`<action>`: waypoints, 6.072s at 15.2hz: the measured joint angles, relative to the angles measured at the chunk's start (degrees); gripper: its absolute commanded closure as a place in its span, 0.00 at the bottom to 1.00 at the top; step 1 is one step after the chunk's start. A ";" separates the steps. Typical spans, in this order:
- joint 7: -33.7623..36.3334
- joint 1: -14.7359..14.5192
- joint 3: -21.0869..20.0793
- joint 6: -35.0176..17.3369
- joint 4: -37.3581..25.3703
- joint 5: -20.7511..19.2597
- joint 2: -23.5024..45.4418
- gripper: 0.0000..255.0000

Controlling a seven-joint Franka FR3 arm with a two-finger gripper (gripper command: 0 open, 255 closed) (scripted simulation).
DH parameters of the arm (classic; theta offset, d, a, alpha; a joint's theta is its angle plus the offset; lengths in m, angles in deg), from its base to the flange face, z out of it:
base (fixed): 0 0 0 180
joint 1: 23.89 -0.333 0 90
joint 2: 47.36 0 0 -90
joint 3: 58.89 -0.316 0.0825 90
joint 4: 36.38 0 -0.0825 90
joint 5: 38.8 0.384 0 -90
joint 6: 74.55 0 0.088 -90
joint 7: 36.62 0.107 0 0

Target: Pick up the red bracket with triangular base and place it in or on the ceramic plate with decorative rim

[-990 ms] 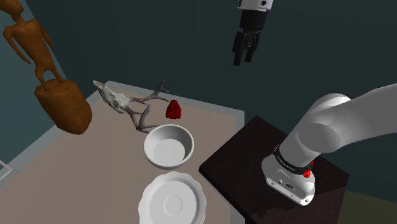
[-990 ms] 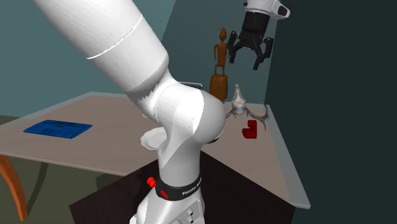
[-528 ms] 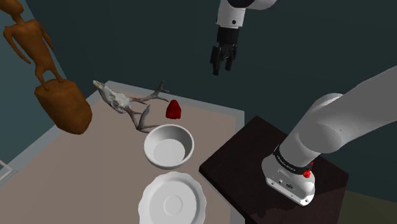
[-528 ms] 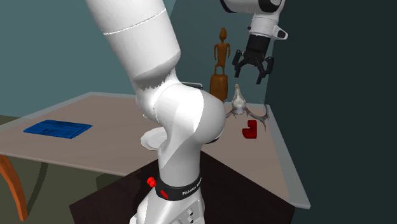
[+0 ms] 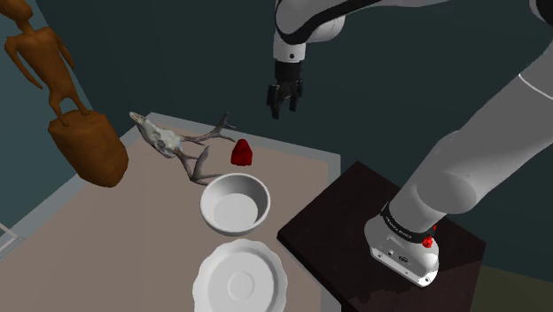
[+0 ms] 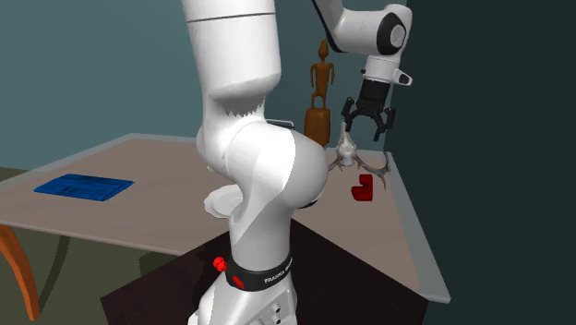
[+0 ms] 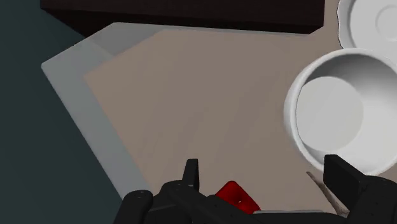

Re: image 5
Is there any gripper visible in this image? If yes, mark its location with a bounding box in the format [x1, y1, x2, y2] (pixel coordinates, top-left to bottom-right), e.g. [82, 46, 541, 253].
[266, 59, 304, 121]

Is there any red strawberry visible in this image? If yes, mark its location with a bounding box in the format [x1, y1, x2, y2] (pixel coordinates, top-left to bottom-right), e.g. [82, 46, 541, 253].
[230, 138, 254, 167]

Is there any white bowl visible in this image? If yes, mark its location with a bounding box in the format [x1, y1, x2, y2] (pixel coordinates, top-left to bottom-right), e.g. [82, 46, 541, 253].
[199, 172, 272, 237]

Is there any deer skull with antlers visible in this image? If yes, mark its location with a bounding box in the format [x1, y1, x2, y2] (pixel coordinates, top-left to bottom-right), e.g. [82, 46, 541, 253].
[129, 111, 238, 186]

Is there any dark robot stand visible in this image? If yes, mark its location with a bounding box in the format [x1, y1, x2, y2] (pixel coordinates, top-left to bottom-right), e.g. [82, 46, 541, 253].
[276, 160, 487, 312]

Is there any white scalloped plate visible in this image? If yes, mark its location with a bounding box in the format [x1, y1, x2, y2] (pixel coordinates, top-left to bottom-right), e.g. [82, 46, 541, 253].
[191, 238, 289, 312]

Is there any brown wooden figure statue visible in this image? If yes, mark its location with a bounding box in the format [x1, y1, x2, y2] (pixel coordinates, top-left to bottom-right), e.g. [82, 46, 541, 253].
[0, 0, 129, 189]

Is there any grey table with beige top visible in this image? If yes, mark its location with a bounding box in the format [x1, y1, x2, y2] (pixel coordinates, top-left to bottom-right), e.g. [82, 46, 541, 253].
[0, 112, 342, 312]

